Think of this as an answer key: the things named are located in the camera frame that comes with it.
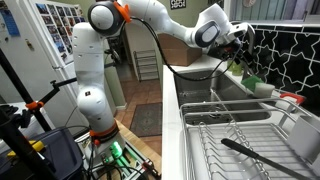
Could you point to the dark floor mat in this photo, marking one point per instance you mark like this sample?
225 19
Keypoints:
147 120

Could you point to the white utensil holder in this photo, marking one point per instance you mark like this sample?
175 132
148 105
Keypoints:
304 138

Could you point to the black camera tripod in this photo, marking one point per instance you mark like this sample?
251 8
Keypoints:
18 128

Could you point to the stainless steel sink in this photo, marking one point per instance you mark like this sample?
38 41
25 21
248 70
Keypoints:
226 89

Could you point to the metal wire shelf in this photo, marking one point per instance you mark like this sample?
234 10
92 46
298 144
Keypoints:
146 64

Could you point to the brown cardboard box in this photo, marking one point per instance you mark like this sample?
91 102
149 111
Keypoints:
177 52

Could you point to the green white sponge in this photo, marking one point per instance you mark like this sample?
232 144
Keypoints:
258 87

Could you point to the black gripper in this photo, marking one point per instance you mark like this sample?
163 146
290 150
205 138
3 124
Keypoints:
224 52

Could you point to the blue storage bin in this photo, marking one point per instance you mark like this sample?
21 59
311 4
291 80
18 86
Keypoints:
60 153

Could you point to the sink bottom wire grid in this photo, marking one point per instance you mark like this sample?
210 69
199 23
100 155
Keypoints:
203 101

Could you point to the white refrigerator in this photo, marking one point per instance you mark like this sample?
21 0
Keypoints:
36 38

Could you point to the short green soap bottle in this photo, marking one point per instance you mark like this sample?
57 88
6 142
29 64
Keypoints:
229 65

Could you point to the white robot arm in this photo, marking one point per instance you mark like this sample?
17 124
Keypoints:
105 19

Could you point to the black handled utensil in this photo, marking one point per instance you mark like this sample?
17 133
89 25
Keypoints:
246 151

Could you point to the tall green soap bottle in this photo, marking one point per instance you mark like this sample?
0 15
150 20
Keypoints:
237 69

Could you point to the metal dish rack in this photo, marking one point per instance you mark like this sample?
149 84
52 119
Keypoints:
206 158

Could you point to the steel kitchen faucet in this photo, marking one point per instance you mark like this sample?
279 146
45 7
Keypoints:
248 54

